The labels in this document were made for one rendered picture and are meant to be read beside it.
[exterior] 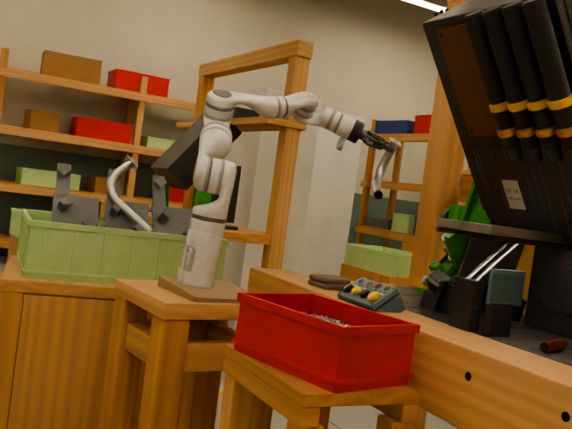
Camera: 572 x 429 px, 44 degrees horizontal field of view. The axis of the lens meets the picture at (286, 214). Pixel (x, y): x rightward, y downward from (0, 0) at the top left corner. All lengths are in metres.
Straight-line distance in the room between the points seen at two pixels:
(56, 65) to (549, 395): 7.17
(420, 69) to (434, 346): 9.44
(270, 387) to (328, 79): 8.61
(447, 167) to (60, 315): 1.31
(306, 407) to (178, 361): 0.53
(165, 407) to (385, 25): 9.06
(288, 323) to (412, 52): 9.46
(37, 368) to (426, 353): 1.20
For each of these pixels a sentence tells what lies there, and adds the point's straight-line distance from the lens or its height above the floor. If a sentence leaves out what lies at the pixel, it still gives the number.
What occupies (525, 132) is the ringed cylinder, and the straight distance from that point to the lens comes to 1.41.
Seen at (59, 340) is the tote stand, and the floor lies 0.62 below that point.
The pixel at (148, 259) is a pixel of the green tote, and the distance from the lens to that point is 2.22.
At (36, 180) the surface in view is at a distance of 7.87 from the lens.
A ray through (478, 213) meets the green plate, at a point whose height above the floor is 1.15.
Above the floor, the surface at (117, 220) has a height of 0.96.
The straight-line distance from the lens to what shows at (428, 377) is 1.44.
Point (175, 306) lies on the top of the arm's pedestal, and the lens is 1.66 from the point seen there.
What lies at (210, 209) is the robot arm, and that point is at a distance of 1.78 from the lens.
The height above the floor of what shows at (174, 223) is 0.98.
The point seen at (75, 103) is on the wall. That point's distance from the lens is 8.51.
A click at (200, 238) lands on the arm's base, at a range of 1.79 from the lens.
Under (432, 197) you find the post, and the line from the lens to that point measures 2.39.
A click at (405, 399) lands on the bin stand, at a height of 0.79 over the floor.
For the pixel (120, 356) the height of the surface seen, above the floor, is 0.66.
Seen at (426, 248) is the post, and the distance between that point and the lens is 2.39.
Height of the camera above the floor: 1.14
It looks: 2 degrees down
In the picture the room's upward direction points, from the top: 8 degrees clockwise
